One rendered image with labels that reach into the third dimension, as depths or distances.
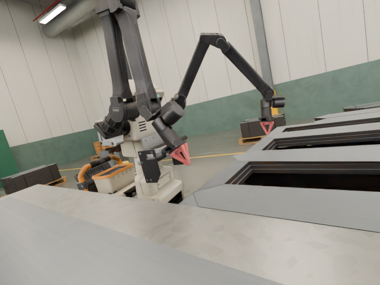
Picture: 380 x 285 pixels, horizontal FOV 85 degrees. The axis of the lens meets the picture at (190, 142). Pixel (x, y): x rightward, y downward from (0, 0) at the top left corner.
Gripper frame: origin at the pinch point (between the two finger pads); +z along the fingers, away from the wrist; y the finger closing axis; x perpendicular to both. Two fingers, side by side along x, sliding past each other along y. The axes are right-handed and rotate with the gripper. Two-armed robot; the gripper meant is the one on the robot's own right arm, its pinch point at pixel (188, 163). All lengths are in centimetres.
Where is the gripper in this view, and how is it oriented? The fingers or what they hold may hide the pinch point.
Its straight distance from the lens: 76.6
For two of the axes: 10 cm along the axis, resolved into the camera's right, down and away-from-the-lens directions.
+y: 4.7, -2.5, 8.5
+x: -6.7, 5.3, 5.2
